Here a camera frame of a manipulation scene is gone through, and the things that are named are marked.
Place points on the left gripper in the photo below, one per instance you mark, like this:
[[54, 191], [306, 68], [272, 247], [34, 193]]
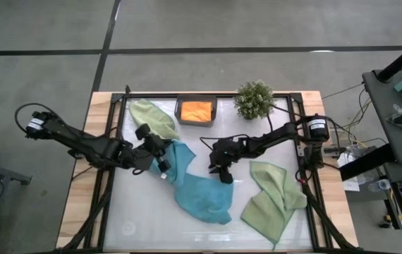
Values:
[[148, 155]]

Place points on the green microfiber towel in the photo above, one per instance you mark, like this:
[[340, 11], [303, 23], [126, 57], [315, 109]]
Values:
[[151, 118], [271, 208]]

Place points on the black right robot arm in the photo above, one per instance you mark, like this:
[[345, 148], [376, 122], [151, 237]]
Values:
[[275, 135]]

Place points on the dark grey plastic bin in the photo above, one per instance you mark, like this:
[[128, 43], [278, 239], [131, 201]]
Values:
[[195, 125]]

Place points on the orange microfiber towel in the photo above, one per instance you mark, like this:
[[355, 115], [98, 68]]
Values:
[[195, 112]]

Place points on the dark grey side desk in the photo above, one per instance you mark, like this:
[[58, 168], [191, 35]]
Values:
[[381, 106]]

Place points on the small potted artificial plant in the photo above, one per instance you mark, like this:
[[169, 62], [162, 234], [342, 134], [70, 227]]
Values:
[[254, 100]]

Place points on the clear plastic bottle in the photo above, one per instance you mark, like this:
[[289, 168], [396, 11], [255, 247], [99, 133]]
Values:
[[381, 185]]

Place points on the black aluminium table frame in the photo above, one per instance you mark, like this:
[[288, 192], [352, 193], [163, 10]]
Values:
[[115, 97]]

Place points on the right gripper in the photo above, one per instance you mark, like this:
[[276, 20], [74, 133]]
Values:
[[224, 153]]

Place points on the blue microfiber towel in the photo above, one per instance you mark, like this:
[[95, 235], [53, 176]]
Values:
[[204, 201]]

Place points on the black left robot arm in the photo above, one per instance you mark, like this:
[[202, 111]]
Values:
[[81, 143]]

